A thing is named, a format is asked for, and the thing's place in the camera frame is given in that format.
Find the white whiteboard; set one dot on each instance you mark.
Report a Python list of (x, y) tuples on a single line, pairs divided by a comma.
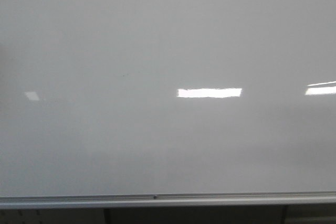
[(130, 97)]

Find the aluminium whiteboard marker tray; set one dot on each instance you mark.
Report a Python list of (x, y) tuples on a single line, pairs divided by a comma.
[(167, 200)]

